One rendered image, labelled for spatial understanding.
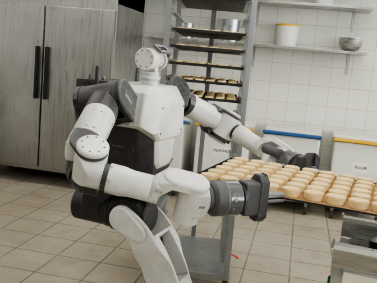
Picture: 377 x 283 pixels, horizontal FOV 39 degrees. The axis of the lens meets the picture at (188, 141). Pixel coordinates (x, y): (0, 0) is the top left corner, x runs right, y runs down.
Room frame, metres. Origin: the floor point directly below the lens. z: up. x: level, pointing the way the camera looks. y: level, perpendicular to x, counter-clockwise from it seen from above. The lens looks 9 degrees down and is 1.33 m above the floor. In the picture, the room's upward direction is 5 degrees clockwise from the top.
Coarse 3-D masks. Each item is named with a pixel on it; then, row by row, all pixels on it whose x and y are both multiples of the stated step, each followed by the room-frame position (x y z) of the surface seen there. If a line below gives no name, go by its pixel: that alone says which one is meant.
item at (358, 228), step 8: (344, 216) 1.59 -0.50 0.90; (344, 224) 1.58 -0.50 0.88; (352, 224) 1.57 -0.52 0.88; (360, 224) 1.56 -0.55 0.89; (368, 224) 1.55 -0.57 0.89; (376, 224) 1.54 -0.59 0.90; (344, 232) 1.58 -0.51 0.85; (352, 232) 1.57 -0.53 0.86; (360, 232) 1.56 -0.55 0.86; (368, 232) 1.55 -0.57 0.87; (376, 232) 1.54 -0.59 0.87; (368, 240) 1.55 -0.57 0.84
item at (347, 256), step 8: (336, 248) 1.30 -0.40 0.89; (344, 248) 1.30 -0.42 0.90; (352, 248) 1.29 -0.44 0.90; (360, 248) 1.29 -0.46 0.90; (368, 248) 1.30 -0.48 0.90; (336, 256) 1.30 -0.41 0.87; (344, 256) 1.30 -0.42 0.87; (352, 256) 1.29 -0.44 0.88; (360, 256) 1.28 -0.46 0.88; (368, 256) 1.28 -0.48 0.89; (376, 256) 1.27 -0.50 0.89; (336, 264) 1.30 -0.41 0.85; (344, 264) 1.30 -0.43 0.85; (352, 264) 1.29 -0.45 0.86; (360, 264) 1.28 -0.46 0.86; (368, 264) 1.28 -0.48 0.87; (376, 264) 1.27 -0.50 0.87; (360, 272) 1.28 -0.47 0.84; (368, 272) 1.28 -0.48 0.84; (376, 272) 1.27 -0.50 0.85
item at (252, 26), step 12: (252, 0) 2.85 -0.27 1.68; (252, 12) 2.85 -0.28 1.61; (252, 24) 2.85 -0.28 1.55; (252, 36) 2.85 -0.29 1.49; (252, 48) 2.85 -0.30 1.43; (240, 120) 2.85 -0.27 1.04; (240, 156) 2.85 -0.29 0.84; (228, 228) 2.85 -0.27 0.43; (228, 240) 2.85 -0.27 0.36; (228, 252) 2.85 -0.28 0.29; (228, 264) 2.85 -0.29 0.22; (228, 276) 2.85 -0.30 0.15
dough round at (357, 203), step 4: (352, 200) 1.28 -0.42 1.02; (356, 200) 1.28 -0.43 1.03; (360, 200) 1.29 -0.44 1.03; (364, 200) 1.29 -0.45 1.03; (368, 200) 1.29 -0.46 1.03; (348, 204) 1.29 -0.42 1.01; (352, 204) 1.28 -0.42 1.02; (356, 204) 1.27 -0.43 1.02; (360, 204) 1.27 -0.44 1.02; (364, 204) 1.27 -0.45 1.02; (368, 204) 1.28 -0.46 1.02; (356, 208) 1.27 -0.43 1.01; (360, 208) 1.27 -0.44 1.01; (364, 208) 1.27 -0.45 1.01; (368, 208) 1.28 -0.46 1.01
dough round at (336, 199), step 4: (328, 196) 1.31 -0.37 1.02; (332, 196) 1.31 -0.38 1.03; (336, 196) 1.31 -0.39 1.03; (340, 196) 1.31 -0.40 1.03; (344, 196) 1.32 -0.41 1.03; (328, 200) 1.30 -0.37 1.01; (332, 200) 1.30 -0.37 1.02; (336, 200) 1.29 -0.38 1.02; (340, 200) 1.29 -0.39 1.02; (344, 200) 1.30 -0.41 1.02; (332, 204) 1.30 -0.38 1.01; (336, 204) 1.29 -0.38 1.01; (340, 204) 1.29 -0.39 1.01; (344, 204) 1.30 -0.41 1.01
